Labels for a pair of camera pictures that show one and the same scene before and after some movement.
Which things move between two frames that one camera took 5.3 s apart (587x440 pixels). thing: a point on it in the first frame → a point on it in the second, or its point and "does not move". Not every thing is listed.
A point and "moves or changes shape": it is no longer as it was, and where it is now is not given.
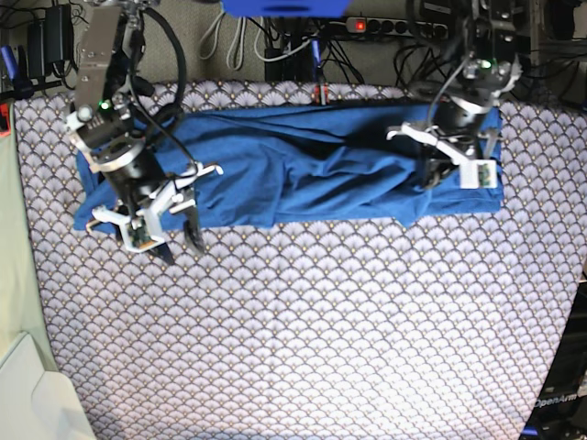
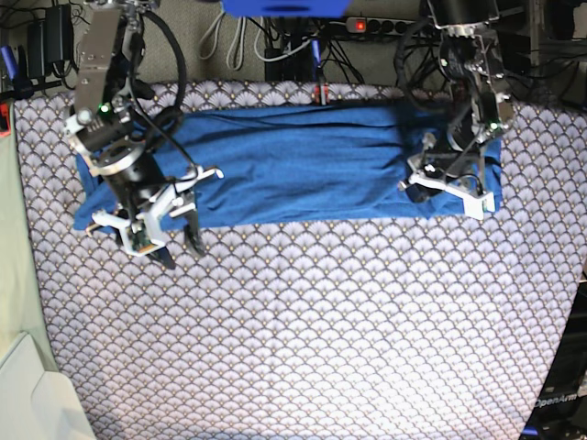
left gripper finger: [433, 170] → [417, 192]
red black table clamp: [320, 89] does not move
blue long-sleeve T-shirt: [346, 159] moves or changes shape
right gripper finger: [191, 227] does not move
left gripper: [116, 147] does not move
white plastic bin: [35, 403] does not move
